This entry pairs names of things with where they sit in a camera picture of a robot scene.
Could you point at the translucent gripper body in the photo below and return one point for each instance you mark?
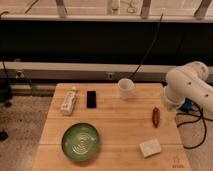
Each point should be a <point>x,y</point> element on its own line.
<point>168,116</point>

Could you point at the white sponge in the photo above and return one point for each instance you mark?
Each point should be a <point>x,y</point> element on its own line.
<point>150,147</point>

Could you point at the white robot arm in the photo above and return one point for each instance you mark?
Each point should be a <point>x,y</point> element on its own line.
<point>188,81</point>

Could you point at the green ceramic bowl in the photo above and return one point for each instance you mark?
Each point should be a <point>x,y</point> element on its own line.
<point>80,142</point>

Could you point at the red brown sausage toy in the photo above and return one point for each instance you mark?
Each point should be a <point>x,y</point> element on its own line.
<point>155,117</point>

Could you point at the blue power box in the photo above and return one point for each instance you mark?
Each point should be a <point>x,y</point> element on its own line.
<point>187,105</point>

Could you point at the translucent plastic cup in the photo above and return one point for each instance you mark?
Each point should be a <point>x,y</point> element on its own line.
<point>126,88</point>

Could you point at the black rectangular phone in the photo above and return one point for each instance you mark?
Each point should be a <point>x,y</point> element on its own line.
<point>91,99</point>

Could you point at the white plastic bottle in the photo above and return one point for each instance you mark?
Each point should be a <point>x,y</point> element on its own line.
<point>69,102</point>

